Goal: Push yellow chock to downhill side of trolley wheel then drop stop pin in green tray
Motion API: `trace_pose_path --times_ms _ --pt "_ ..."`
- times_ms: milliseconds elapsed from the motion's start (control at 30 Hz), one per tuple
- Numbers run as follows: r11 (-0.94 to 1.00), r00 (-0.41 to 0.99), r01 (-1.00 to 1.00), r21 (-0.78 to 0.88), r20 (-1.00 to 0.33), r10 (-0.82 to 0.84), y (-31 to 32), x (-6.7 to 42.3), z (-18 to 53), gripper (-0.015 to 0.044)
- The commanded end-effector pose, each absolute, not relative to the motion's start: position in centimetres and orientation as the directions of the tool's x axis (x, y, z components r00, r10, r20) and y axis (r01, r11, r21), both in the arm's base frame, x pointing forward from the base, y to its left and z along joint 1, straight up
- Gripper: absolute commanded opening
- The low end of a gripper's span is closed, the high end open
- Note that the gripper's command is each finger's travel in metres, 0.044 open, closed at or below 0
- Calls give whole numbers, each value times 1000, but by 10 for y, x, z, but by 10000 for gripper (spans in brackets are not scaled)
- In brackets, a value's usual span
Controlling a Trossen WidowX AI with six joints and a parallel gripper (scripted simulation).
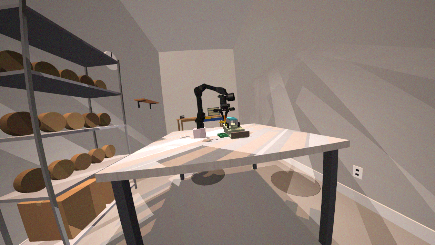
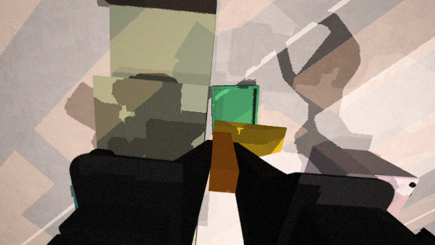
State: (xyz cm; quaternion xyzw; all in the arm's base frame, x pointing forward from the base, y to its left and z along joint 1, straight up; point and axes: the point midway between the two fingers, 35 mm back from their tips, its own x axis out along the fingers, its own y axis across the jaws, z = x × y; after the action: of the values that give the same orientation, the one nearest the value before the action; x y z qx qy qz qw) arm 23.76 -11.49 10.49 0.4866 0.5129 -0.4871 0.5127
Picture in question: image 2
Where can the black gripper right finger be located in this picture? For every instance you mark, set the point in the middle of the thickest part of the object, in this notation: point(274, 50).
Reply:
point(270, 201)

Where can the green tray floor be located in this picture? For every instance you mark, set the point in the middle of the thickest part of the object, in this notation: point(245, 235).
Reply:
point(234, 105)

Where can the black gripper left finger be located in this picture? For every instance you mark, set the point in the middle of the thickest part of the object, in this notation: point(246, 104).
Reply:
point(176, 186)

